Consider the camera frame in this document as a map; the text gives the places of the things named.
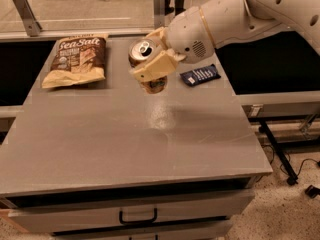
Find black floor cable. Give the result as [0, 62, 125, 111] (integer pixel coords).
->
[261, 143, 320, 185]

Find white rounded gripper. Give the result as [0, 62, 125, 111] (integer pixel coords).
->
[130, 7, 214, 83]

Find left metal railing bracket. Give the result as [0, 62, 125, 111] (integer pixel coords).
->
[12, 0, 42, 37]

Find black drawer handle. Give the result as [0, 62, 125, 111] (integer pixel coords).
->
[118, 208, 158, 225]

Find grey drawer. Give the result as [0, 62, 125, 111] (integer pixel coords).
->
[53, 220, 232, 240]
[9, 189, 254, 233]

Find black stand leg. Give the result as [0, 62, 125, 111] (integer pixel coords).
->
[259, 120, 298, 186]

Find grey upper drawer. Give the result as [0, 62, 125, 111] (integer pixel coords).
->
[9, 189, 254, 233]

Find middle metal railing bracket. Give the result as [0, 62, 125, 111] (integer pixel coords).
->
[153, 0, 165, 28]

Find metal railing bracket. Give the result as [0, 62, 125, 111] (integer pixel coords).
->
[12, 0, 42, 37]
[153, 0, 165, 28]

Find grey lower drawer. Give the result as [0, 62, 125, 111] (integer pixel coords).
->
[53, 220, 232, 240]

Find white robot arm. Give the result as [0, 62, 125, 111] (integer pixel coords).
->
[129, 0, 320, 83]

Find orange soda can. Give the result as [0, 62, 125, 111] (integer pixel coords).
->
[128, 38, 167, 94]

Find dark blue snack bar wrapper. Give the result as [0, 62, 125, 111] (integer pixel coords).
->
[180, 64, 221, 87]

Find brown sea salt chip bag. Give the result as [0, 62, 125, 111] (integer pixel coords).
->
[42, 34, 108, 89]

